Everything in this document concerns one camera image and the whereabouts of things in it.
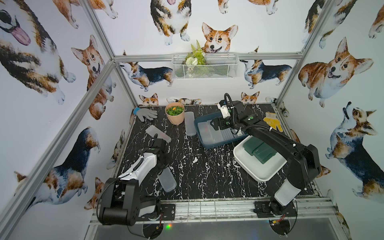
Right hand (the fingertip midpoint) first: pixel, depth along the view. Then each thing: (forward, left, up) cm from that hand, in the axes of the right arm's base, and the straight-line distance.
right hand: (214, 120), depth 83 cm
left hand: (-17, +28, -19) cm, 38 cm away
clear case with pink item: (+9, +42, -21) cm, 48 cm away
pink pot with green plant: (+15, +26, -9) cm, 31 cm away
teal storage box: (+3, -10, -20) cm, 23 cm away
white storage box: (-19, -23, -23) cm, 37 cm away
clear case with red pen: (+6, +5, -21) cm, 22 cm away
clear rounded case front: (-26, +27, -21) cm, 43 cm away
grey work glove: (+23, +50, -20) cm, 58 cm away
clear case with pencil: (+3, -2, -20) cm, 20 cm away
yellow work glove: (+19, -44, -23) cm, 53 cm away
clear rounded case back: (+11, +16, -20) cm, 28 cm away
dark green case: (-10, -27, -17) cm, 33 cm away
